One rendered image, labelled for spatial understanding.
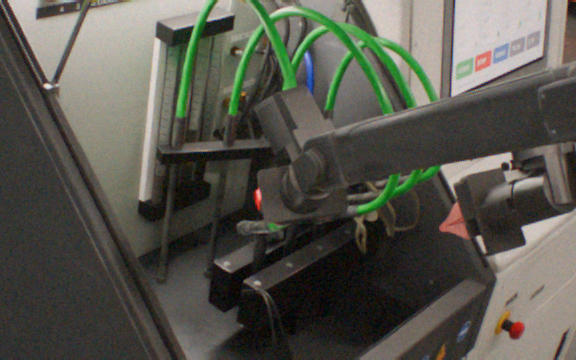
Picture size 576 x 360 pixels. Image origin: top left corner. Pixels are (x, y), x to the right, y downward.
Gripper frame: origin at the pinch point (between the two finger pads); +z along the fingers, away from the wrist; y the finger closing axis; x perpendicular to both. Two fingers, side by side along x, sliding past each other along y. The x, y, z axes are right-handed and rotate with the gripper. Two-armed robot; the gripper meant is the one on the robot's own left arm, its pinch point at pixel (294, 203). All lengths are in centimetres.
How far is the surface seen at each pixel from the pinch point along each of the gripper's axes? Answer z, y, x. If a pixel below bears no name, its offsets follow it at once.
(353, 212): 19.3, -11.6, 0.0
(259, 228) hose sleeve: 6.7, 4.3, 1.7
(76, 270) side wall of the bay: 1.3, 28.5, 4.1
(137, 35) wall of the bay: 21.4, 16.5, -32.8
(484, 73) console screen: 55, -50, -28
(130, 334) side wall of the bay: -1.3, 22.9, 13.2
